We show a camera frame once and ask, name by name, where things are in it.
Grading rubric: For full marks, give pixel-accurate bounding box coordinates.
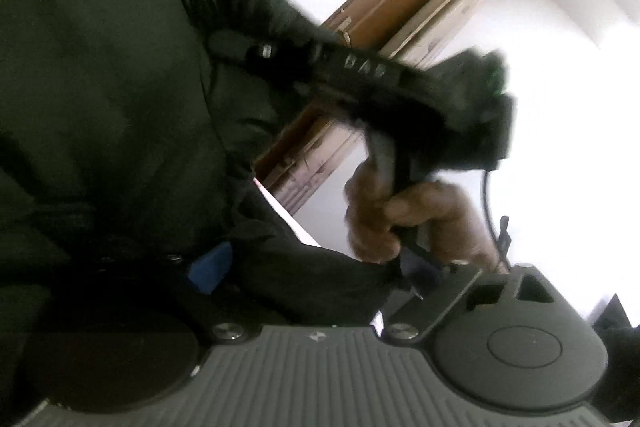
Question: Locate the black puffer jacket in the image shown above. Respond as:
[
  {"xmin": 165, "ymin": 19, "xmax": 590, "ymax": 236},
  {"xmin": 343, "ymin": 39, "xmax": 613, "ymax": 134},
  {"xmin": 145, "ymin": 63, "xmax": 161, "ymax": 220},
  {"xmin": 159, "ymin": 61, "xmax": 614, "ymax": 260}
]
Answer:
[{"xmin": 1, "ymin": 0, "xmax": 401, "ymax": 425}]

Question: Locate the person's right hand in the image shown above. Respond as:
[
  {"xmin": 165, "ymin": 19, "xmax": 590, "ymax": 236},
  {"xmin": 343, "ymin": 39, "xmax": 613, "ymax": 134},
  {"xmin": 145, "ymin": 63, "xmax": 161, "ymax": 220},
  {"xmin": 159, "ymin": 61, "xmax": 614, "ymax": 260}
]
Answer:
[{"xmin": 345, "ymin": 159, "xmax": 506, "ymax": 273}]

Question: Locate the brown wooden door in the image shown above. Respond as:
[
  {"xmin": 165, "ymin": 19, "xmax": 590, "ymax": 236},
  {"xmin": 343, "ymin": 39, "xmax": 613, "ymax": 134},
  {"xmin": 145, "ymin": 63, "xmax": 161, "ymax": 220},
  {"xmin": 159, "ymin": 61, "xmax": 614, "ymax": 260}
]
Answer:
[{"xmin": 256, "ymin": 0, "xmax": 485, "ymax": 213}]

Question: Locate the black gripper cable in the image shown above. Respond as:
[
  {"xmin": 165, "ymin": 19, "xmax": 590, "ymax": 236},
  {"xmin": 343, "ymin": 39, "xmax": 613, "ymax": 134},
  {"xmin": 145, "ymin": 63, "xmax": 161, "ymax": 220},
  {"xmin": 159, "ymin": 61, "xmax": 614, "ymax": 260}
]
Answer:
[{"xmin": 480, "ymin": 167, "xmax": 514, "ymax": 275}]

